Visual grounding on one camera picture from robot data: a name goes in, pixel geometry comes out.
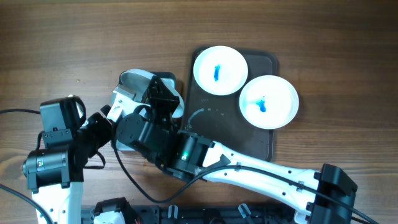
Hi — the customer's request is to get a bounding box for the white plate front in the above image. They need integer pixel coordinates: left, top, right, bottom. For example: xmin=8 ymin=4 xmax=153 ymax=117
xmin=119 ymin=68 xmax=185 ymax=118

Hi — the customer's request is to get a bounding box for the white plate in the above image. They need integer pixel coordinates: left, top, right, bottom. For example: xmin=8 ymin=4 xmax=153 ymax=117
xmin=119 ymin=68 xmax=185 ymax=118
xmin=193 ymin=45 xmax=249 ymax=96
xmin=239 ymin=75 xmax=300 ymax=129

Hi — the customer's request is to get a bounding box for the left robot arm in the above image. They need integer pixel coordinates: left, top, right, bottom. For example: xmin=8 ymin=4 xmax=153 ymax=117
xmin=23 ymin=95 xmax=111 ymax=223

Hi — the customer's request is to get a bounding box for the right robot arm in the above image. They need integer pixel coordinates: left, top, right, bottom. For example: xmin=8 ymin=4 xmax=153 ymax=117
xmin=108 ymin=76 xmax=358 ymax=223

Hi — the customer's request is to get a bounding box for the black-rimmed metal wash tray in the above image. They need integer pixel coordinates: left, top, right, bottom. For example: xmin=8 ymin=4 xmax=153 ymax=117
xmin=113 ymin=71 xmax=178 ymax=152

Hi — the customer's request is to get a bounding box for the dark brown serving tray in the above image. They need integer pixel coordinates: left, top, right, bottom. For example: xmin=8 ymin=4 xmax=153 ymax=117
xmin=181 ymin=45 xmax=274 ymax=162

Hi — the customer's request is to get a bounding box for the white plate top, blue stain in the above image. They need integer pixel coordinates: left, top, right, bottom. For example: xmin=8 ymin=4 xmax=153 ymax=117
xmin=193 ymin=45 xmax=249 ymax=96

